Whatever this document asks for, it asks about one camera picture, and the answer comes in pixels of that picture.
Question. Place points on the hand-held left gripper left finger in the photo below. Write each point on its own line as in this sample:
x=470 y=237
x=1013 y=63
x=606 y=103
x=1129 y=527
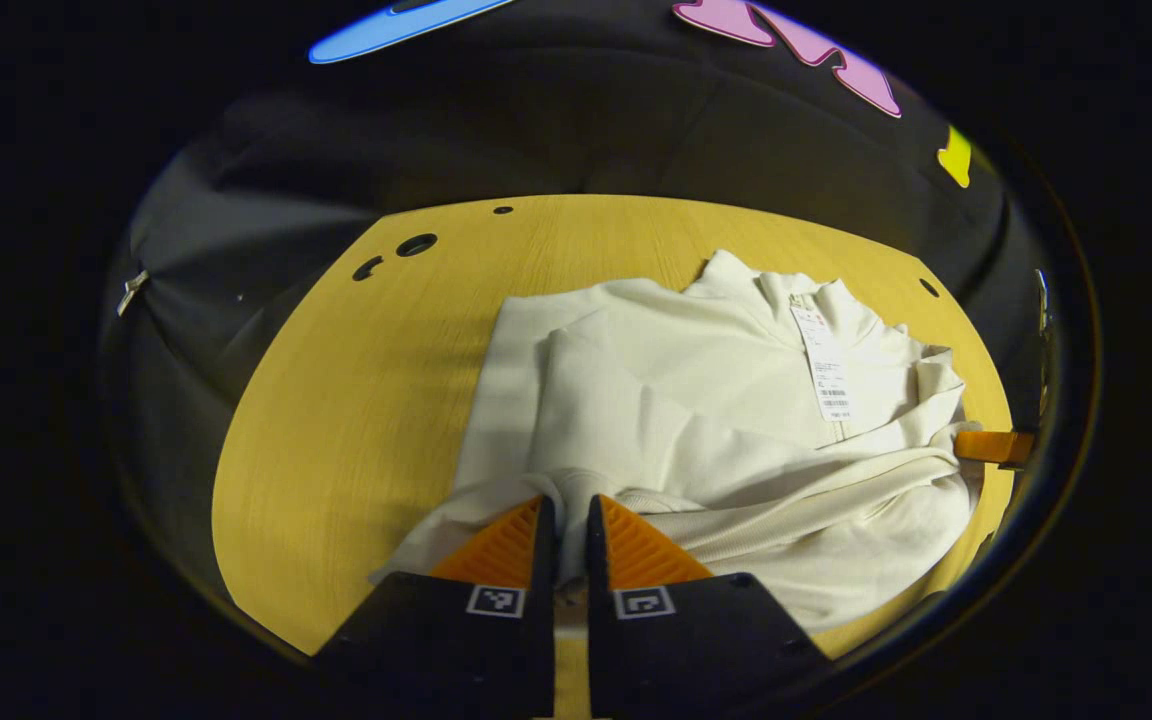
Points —
x=546 y=600

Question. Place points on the black backdrop cloth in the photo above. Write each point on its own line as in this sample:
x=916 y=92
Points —
x=536 y=120

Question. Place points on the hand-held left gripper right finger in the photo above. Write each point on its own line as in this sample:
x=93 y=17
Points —
x=598 y=600

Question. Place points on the white paper garment tag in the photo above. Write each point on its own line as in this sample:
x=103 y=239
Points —
x=826 y=370

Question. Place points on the cream white sweatshirt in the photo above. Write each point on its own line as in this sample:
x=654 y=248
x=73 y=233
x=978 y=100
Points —
x=686 y=400

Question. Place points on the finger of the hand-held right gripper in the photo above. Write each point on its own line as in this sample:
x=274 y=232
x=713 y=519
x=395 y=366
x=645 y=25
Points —
x=994 y=448

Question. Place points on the white cloth clip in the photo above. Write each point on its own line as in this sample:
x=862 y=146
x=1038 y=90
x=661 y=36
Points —
x=131 y=293

